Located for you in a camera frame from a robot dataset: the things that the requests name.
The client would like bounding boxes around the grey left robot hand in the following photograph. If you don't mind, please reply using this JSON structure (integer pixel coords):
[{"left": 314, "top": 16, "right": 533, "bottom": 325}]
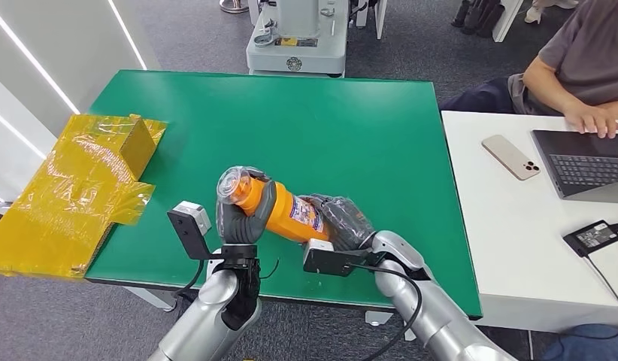
[{"left": 216, "top": 166, "right": 279, "bottom": 246}]

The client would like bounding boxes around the black adapter cable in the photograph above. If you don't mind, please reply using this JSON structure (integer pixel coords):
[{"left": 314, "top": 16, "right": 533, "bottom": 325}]
[{"left": 583, "top": 221, "right": 618, "bottom": 315}]

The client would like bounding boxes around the yellow taped cardboard box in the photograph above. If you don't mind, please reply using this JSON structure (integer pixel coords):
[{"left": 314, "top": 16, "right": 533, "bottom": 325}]
[{"left": 0, "top": 113, "right": 168, "bottom": 281}]

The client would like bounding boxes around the orange detergent bottle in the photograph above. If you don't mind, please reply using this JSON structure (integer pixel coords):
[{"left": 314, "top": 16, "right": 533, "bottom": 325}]
[{"left": 217, "top": 165, "right": 361, "bottom": 244}]

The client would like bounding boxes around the white furniture leg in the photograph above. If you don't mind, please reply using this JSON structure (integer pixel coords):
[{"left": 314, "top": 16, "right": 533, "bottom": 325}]
[{"left": 492, "top": 0, "right": 525, "bottom": 44}]

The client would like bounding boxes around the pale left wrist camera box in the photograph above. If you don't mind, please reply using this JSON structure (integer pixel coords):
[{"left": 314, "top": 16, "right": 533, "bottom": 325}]
[{"left": 167, "top": 200, "right": 226, "bottom": 262}]

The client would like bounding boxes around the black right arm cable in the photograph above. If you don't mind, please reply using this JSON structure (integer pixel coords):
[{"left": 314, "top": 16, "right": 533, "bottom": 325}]
[{"left": 355, "top": 262, "right": 424, "bottom": 361}]

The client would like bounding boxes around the seated person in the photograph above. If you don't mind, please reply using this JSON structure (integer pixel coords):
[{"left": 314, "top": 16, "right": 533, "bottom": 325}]
[{"left": 441, "top": 0, "right": 618, "bottom": 140}]

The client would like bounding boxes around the black power adapter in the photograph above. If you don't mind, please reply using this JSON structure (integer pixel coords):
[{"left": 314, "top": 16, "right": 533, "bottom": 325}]
[{"left": 562, "top": 220, "right": 618, "bottom": 259}]

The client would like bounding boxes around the white furniture panel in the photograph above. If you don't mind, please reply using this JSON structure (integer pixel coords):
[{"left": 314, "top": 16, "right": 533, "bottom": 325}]
[{"left": 356, "top": 0, "right": 389, "bottom": 41}]

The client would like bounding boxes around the black shoes pair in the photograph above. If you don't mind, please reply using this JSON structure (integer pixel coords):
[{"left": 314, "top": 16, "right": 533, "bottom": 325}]
[{"left": 450, "top": 0, "right": 504, "bottom": 39}]

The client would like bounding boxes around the person's hand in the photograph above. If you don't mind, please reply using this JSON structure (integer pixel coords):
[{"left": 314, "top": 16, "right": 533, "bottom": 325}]
[{"left": 562, "top": 101, "right": 618, "bottom": 140}]

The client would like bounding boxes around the grey machine base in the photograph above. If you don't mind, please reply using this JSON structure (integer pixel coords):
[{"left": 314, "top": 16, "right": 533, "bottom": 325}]
[{"left": 245, "top": 0, "right": 351, "bottom": 79}]

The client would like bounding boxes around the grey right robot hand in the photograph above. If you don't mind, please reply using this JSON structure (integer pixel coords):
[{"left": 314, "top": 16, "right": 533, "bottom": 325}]
[{"left": 301, "top": 193, "right": 377, "bottom": 252}]

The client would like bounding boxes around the dark grey laptop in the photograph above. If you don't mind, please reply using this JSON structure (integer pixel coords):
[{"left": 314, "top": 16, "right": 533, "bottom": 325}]
[{"left": 531, "top": 129, "right": 618, "bottom": 205}]

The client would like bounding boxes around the chrome round stand base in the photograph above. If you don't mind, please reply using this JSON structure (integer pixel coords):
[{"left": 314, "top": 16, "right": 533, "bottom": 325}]
[{"left": 218, "top": 0, "right": 250, "bottom": 15}]

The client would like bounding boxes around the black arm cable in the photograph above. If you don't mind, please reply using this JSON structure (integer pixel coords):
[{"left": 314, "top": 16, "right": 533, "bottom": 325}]
[
  {"left": 173, "top": 256, "right": 281, "bottom": 301},
  {"left": 355, "top": 262, "right": 424, "bottom": 361}
]

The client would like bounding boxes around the white table foot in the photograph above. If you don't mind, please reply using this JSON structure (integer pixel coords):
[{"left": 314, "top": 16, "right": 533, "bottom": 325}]
[
  {"left": 364, "top": 311, "right": 395, "bottom": 328},
  {"left": 123, "top": 286, "right": 178, "bottom": 314}
]

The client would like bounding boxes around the blue fabric object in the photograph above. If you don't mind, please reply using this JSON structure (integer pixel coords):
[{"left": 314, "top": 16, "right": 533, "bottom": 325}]
[{"left": 540, "top": 323, "right": 618, "bottom": 361}]

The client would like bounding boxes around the beige smartphone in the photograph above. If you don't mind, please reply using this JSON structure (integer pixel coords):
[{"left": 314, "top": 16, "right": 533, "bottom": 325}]
[{"left": 481, "top": 134, "right": 541, "bottom": 182}]

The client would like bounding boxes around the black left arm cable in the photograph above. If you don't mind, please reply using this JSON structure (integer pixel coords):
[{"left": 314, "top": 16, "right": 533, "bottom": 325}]
[{"left": 173, "top": 256, "right": 281, "bottom": 301}]

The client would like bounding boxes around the pale shoe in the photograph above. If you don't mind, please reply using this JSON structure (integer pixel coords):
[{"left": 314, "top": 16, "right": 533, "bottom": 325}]
[{"left": 523, "top": 0, "right": 580, "bottom": 25}]

